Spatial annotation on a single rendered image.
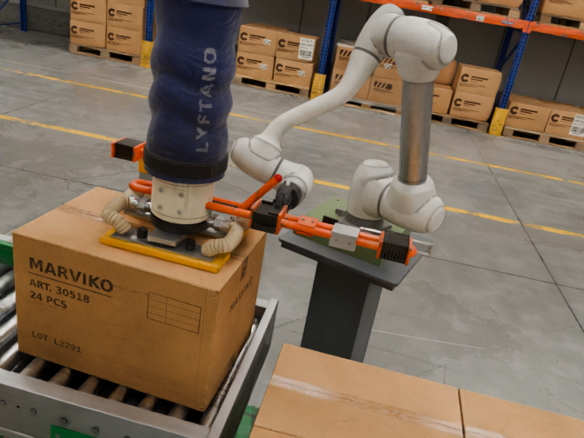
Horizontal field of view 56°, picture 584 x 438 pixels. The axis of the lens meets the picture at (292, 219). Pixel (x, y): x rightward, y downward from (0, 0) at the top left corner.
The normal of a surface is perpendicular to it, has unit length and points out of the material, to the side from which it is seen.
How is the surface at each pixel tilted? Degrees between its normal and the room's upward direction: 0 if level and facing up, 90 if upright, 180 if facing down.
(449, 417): 0
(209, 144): 79
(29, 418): 90
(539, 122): 91
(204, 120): 108
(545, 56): 90
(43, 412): 90
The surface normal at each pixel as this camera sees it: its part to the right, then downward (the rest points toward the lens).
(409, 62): -0.68, 0.53
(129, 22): -0.17, 0.39
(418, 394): 0.16, -0.90
